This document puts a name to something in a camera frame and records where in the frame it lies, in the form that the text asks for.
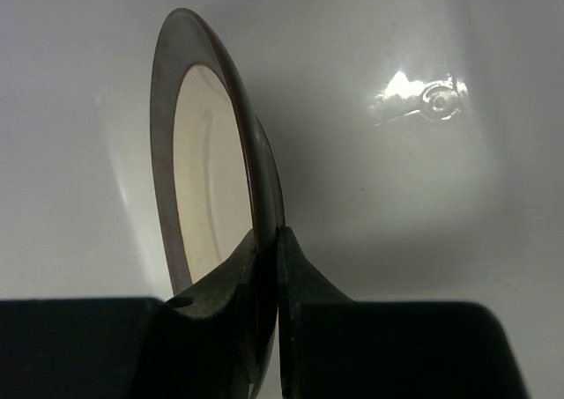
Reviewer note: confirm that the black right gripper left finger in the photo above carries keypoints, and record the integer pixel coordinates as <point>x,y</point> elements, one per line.
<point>132,346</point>

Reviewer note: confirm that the brown rimmed cream plate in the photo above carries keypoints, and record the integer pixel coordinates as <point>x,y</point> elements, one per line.
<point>220,207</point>

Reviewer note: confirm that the white plastic bin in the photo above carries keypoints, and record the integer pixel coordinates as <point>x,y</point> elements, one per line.
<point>419,142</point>

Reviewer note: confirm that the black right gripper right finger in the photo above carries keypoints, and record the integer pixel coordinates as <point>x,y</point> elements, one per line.
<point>331,346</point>

